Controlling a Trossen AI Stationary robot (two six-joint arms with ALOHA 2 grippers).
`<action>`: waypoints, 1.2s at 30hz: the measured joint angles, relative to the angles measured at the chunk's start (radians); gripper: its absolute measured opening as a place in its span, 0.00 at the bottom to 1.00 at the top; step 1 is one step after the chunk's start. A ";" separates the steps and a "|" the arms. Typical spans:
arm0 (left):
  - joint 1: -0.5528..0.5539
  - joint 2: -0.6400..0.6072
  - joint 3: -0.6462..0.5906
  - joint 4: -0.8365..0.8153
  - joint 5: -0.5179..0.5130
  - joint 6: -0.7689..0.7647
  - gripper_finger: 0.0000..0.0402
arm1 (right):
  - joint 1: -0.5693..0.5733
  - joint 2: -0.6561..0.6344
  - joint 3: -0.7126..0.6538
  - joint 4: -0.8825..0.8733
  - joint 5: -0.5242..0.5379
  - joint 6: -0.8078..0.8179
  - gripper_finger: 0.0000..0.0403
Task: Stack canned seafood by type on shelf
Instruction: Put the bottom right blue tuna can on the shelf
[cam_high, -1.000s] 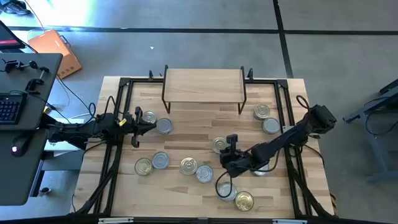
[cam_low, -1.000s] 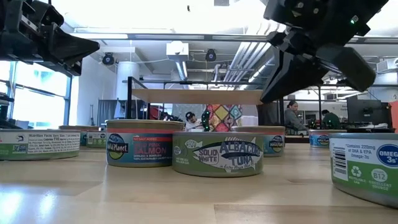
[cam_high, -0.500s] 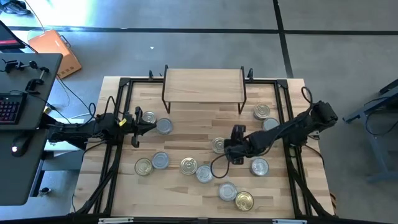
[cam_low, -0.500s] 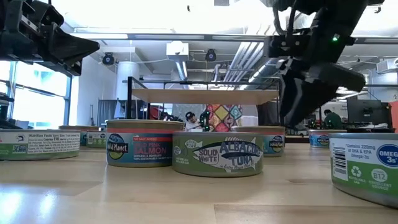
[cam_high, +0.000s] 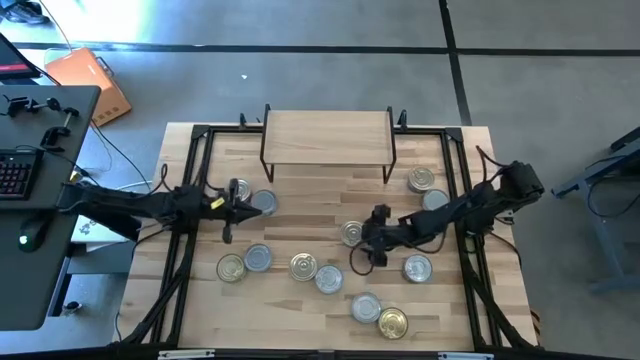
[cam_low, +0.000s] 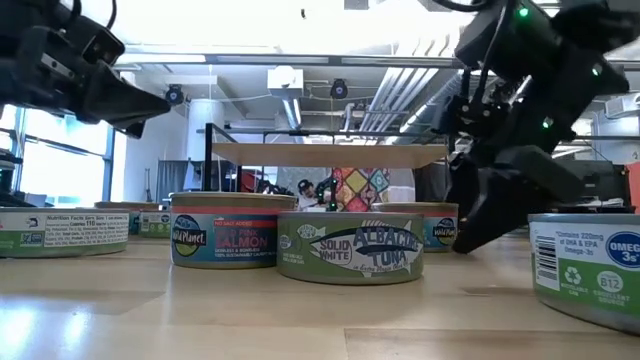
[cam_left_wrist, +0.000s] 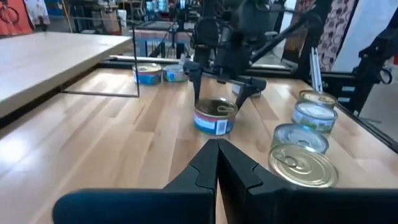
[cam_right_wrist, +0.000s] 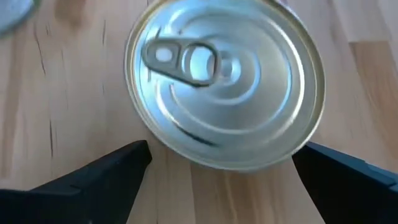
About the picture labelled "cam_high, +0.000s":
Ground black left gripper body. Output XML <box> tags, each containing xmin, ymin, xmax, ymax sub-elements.
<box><xmin>198</xmin><ymin>177</ymin><xmax>241</xmax><ymax>246</ymax></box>

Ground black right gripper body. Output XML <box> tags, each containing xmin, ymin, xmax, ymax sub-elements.
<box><xmin>370</xmin><ymin>203</ymin><xmax>407</xmax><ymax>267</ymax></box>

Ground blue Wild Planet can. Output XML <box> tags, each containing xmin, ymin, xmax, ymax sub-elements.
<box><xmin>406</xmin><ymin>165</ymin><xmax>436</xmax><ymax>194</ymax></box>
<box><xmin>234</xmin><ymin>178</ymin><xmax>253</xmax><ymax>204</ymax></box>
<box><xmin>377</xmin><ymin>306</ymin><xmax>410</xmax><ymax>341</ymax></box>
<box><xmin>288</xmin><ymin>251</ymin><xmax>319</xmax><ymax>283</ymax></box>

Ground white box with logo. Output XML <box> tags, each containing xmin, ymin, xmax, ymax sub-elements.
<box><xmin>69</xmin><ymin>217</ymin><xmax>136</xmax><ymax>254</ymax></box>

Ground black desk clamp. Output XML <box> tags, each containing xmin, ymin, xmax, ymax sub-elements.
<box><xmin>2</xmin><ymin>94</ymin><xmax>64</xmax><ymax>117</ymax></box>
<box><xmin>39</xmin><ymin>105</ymin><xmax>81</xmax><ymax>151</ymax></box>

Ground black computer mouse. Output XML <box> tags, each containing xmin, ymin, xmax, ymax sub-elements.
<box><xmin>17</xmin><ymin>219</ymin><xmax>50</xmax><ymax>254</ymax></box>

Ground orange equipment case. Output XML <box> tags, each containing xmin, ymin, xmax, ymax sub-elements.
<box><xmin>43</xmin><ymin>46</ymin><xmax>134</xmax><ymax>128</ymax></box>

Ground black desk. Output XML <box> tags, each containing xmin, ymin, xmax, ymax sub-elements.
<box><xmin>0</xmin><ymin>84</ymin><xmax>102</xmax><ymax>332</ymax></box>

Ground black keyboard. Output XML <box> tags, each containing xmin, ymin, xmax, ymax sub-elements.
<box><xmin>0</xmin><ymin>148</ymin><xmax>45</xmax><ymax>201</ymax></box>

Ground grey metal stand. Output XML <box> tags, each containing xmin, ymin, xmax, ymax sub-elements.
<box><xmin>551</xmin><ymin>127</ymin><xmax>640</xmax><ymax>296</ymax></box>

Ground black laptop screen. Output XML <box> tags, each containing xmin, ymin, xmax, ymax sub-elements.
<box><xmin>0</xmin><ymin>32</ymin><xmax>42</xmax><ymax>81</ymax></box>

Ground person's shoe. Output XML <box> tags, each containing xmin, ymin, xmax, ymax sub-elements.
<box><xmin>0</xmin><ymin>0</ymin><xmax>51</xmax><ymax>25</ymax></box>

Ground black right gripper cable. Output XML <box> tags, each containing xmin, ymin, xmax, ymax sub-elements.
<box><xmin>348</xmin><ymin>232</ymin><xmax>447</xmax><ymax>277</ymax></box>

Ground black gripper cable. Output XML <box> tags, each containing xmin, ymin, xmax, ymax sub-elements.
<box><xmin>147</xmin><ymin>162</ymin><xmax>174</xmax><ymax>196</ymax></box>
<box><xmin>348</xmin><ymin>232</ymin><xmax>447</xmax><ymax>277</ymax></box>

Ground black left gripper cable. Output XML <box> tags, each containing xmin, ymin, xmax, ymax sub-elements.
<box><xmin>147</xmin><ymin>162</ymin><xmax>174</xmax><ymax>196</ymax></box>

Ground black floor cable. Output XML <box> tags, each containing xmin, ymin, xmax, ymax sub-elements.
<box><xmin>88</xmin><ymin>119</ymin><xmax>154</xmax><ymax>191</ymax></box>

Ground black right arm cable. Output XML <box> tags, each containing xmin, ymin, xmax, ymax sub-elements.
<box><xmin>474</xmin><ymin>144</ymin><xmax>511</xmax><ymax>184</ymax></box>

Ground silver metal bracket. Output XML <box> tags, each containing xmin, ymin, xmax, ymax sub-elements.
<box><xmin>157</xmin><ymin>348</ymin><xmax>216</xmax><ymax>360</ymax></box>
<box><xmin>438</xmin><ymin>351</ymin><xmax>495</xmax><ymax>360</ymax></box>

